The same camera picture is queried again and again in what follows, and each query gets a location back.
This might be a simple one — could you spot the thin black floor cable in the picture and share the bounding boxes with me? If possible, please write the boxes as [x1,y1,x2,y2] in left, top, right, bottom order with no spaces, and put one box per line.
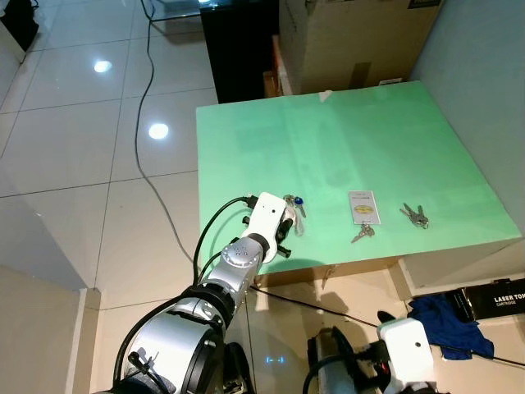
[249,282,525,367]

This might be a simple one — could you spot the glass table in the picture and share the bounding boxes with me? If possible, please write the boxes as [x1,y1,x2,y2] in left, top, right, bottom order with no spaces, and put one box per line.
[139,0,240,22]

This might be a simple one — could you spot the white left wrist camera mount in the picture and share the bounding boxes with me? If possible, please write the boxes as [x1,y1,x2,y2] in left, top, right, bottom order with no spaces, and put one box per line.
[245,193,289,244]

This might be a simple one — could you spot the silver key bunch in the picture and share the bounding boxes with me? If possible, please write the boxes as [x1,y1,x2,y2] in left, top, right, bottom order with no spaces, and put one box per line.
[399,203,431,231]

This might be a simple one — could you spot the black cabinet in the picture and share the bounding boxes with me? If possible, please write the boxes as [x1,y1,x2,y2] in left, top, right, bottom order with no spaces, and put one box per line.
[199,0,285,104]

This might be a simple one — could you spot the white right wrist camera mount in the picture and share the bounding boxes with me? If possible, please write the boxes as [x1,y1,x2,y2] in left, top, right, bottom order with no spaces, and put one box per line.
[378,318,434,394]

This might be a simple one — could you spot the blue cloth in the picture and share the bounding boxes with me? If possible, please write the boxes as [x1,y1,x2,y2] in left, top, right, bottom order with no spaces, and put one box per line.
[407,293,496,361]

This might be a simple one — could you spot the black bag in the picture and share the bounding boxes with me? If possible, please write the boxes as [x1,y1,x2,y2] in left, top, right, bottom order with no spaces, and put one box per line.
[0,0,40,52]

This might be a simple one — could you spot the black laser toner box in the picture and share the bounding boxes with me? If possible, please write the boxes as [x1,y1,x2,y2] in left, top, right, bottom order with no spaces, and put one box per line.
[454,277,525,323]

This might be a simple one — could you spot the keys with blue tag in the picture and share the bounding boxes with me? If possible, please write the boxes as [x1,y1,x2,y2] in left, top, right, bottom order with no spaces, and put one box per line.
[284,195,309,237]

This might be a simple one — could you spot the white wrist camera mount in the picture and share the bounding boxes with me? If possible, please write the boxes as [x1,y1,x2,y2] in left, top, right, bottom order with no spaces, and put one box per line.
[245,193,289,244]
[378,318,434,394]

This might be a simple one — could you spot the key with white card tag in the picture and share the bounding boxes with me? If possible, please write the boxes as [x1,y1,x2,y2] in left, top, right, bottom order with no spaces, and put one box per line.
[348,190,382,245]

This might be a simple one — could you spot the brown cardboard box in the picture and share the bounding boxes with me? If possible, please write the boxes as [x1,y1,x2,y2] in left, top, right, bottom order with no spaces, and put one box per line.
[278,0,445,96]

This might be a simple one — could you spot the long black floor cable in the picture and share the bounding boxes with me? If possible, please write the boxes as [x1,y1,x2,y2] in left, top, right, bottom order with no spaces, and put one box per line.
[135,0,199,257]

